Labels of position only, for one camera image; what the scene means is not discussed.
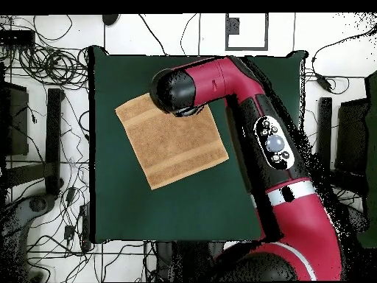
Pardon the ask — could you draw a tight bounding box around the tan terry towel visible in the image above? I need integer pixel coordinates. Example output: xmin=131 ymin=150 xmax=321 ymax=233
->
xmin=114 ymin=93 xmax=230 ymax=191

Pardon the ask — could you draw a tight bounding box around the dark flat box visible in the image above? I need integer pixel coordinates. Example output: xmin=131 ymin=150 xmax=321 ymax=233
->
xmin=335 ymin=98 xmax=369 ymax=178
xmin=0 ymin=80 xmax=30 ymax=157

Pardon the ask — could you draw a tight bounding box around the dark green table cloth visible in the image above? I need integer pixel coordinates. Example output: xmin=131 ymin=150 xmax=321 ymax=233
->
xmin=88 ymin=45 xmax=309 ymax=244

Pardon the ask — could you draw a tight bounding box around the black power strip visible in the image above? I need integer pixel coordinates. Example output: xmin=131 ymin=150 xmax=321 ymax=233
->
xmin=79 ymin=203 xmax=91 ymax=251

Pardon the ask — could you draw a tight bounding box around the black upright bar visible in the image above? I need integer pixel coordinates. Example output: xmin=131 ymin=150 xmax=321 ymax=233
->
xmin=316 ymin=97 xmax=333 ymax=201
xmin=45 ymin=88 xmax=64 ymax=195

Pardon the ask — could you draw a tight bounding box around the small dark round object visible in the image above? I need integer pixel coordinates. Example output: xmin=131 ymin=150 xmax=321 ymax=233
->
xmin=102 ymin=13 xmax=120 ymax=27

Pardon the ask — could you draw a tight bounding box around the grey chair base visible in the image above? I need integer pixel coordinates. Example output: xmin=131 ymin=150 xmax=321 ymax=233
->
xmin=0 ymin=194 xmax=57 ymax=283

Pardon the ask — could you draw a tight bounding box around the green cloth strip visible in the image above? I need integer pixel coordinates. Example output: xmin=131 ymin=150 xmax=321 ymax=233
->
xmin=357 ymin=70 xmax=377 ymax=248

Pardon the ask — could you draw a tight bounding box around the small black box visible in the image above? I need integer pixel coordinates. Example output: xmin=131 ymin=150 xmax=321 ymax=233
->
xmin=0 ymin=29 xmax=36 ymax=45

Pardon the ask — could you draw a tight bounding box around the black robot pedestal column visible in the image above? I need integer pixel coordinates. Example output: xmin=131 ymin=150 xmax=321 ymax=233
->
xmin=154 ymin=240 xmax=225 ymax=282

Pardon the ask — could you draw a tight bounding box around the grey square frame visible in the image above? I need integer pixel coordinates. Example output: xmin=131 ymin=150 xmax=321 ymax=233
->
xmin=225 ymin=13 xmax=269 ymax=52

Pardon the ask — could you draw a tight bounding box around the black cable with adapter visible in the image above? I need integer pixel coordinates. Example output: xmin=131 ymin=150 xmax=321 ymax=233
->
xmin=310 ymin=29 xmax=377 ymax=95

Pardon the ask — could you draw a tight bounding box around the black coiled cable bundle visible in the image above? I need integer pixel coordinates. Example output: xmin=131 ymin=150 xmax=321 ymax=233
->
xmin=17 ymin=43 xmax=89 ymax=89

